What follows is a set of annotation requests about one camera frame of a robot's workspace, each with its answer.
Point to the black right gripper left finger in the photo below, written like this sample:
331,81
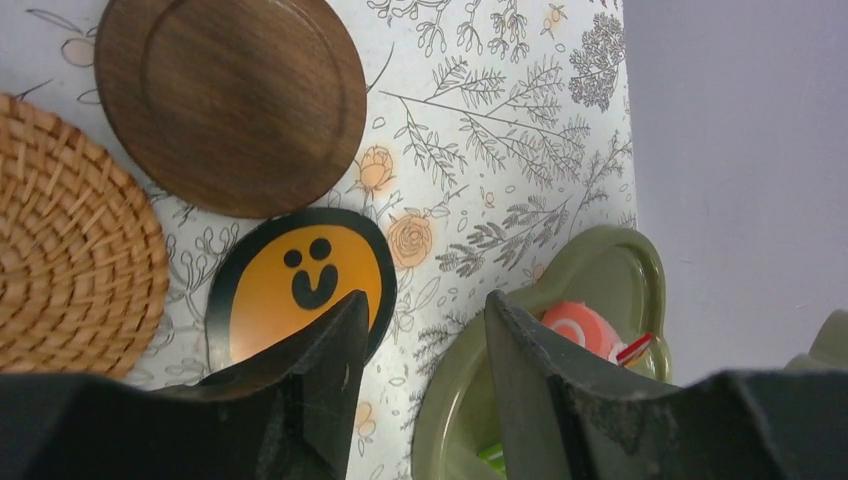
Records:
285,413

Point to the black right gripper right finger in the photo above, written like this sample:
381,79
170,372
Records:
566,413

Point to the green cake slice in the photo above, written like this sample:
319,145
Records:
493,456

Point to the pink cake piece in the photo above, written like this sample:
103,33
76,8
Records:
585,327

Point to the black orange face coaster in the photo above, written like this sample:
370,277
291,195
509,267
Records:
287,272

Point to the dark brown coaster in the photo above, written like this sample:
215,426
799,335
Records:
248,109

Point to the green three-tier stand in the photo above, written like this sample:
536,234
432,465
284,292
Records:
615,271

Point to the woven tan coaster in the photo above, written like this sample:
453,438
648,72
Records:
84,265

